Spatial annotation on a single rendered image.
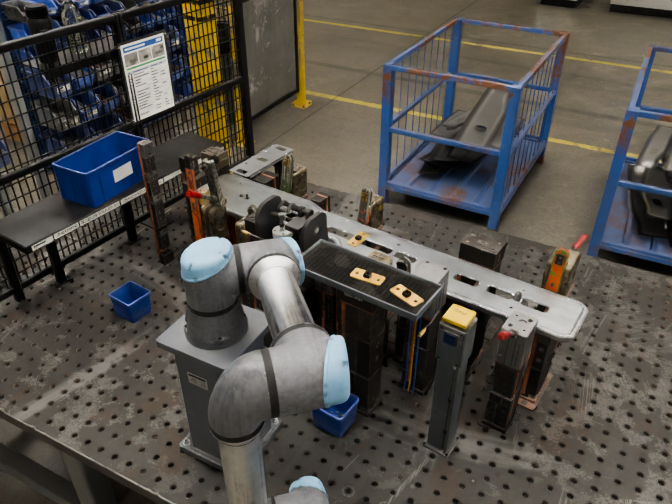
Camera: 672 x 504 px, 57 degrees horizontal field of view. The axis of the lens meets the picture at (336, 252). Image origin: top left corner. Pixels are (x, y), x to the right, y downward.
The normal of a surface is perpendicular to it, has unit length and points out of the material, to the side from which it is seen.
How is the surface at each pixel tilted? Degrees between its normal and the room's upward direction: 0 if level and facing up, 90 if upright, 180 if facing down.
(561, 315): 0
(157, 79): 90
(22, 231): 0
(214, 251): 7
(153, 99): 90
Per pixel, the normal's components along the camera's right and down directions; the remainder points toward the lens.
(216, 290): 0.26, 0.55
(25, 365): 0.00, -0.82
